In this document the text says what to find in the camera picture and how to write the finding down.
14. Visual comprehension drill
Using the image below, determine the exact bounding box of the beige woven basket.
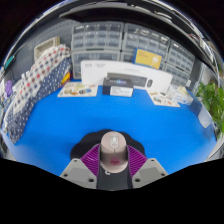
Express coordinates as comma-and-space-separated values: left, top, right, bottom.
33, 36, 62, 62

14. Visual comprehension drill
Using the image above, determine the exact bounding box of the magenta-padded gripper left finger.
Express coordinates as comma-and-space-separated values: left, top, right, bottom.
59, 143, 101, 188

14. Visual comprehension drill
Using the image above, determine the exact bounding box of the dark wall shelf unit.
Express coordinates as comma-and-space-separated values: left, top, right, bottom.
58, 0, 218, 71

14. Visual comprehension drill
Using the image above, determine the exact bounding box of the yellow card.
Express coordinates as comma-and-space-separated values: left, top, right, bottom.
132, 48, 164, 70

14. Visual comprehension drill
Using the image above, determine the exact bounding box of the pink computer mouse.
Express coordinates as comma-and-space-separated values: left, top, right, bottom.
99, 130, 129, 174

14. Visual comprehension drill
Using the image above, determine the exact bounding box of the checkered patterned cloth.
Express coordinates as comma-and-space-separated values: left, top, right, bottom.
1, 44, 73, 144

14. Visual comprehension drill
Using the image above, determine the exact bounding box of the long white keyboard box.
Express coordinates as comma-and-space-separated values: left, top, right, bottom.
80, 60, 174, 94

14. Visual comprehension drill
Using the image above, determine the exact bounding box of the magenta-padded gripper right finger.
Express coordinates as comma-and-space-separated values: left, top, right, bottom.
127, 144, 169, 189

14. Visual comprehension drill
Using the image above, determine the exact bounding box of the green potted plant white pot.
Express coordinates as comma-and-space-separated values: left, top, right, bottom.
195, 81, 224, 141

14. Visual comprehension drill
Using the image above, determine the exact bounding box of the small black box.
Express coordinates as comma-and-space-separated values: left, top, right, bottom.
102, 77, 135, 98

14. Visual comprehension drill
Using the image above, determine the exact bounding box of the illustrated picture card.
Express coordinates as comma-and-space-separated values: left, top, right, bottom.
148, 90, 181, 108
57, 82, 99, 98

